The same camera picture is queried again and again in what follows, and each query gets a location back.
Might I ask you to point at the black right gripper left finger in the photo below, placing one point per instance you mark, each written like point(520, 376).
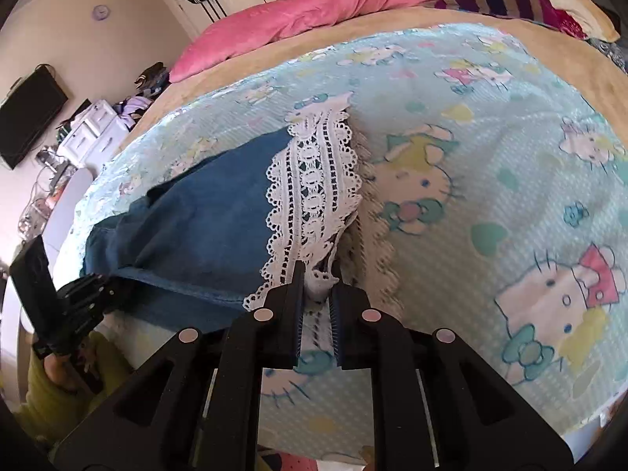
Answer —
point(195, 403)

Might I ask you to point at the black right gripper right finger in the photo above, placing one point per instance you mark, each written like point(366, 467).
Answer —
point(436, 403)

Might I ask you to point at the blue pants with lace trim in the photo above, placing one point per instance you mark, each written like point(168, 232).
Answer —
point(203, 247)

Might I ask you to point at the green sleeve forearm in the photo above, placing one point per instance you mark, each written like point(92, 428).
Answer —
point(49, 413)

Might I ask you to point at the left hand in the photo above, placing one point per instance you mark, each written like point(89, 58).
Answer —
point(77, 372)

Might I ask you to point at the white desk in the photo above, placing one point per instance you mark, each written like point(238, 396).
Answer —
point(61, 218)

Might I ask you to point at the white drawer chest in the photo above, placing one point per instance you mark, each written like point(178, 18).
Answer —
point(94, 137)

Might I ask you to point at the light blue cartoon cat blanket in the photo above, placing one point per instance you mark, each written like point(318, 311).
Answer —
point(494, 202)

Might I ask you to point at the clothes pile by bed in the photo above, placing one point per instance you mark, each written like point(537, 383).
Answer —
point(149, 85)

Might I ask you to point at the beige bed cover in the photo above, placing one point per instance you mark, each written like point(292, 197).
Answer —
point(574, 61)

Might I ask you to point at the pink duvet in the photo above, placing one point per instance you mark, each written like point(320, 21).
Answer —
point(266, 23)

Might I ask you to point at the black wall television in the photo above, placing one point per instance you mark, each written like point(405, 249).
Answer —
point(27, 111)

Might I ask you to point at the purple wall clock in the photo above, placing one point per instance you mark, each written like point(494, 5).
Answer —
point(100, 12)

